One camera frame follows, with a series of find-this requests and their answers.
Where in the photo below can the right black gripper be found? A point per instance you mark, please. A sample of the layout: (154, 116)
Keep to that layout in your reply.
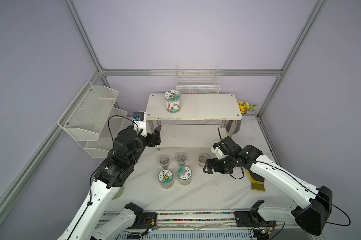
(217, 169)

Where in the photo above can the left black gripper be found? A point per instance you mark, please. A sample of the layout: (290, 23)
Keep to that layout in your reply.
(152, 142)

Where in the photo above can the strawberry lid seed container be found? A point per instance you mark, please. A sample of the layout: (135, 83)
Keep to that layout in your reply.
(172, 101)

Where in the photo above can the sunflower lid seed container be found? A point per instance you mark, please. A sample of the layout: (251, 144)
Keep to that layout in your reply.
(166, 178)

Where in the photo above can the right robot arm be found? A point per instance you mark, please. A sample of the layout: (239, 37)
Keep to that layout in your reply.
(310, 207)

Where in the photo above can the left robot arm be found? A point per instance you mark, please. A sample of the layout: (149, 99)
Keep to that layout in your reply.
(106, 182)

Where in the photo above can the pink flower lid seed container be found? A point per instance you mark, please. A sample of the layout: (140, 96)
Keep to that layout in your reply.
(184, 175)

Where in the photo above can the white two-tier shelf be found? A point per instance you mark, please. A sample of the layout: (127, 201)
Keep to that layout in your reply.
(202, 120)

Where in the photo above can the small red-based clear cup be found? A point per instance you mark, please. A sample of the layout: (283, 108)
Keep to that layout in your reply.
(202, 160)

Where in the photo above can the small clear cup middle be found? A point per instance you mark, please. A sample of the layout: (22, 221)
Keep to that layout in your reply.
(181, 159)

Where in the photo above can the small clear cup left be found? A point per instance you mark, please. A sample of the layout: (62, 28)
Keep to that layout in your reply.
(165, 162)

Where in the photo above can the black yellow work glove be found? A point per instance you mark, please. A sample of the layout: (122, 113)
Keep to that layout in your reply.
(257, 182)

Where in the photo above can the yellow sunflower plant pot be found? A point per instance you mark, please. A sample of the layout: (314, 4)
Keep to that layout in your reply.
(244, 108)

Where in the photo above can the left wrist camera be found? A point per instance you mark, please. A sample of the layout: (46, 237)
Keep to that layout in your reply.
(138, 117)

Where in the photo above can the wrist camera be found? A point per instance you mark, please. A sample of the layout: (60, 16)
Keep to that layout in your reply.
(138, 117)
(226, 147)

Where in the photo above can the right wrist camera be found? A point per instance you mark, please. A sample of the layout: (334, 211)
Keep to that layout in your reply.
(226, 147)

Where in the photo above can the white wire basket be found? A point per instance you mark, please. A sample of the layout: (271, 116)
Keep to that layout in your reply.
(197, 79)

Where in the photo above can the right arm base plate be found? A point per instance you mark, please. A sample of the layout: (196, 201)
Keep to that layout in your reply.
(248, 219)

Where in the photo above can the white mesh wall rack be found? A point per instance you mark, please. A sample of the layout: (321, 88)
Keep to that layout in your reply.
(92, 118)

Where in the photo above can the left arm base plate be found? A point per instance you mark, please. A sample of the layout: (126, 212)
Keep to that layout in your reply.
(145, 221)

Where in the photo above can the aluminium front rail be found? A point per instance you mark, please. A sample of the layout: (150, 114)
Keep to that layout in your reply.
(207, 225)

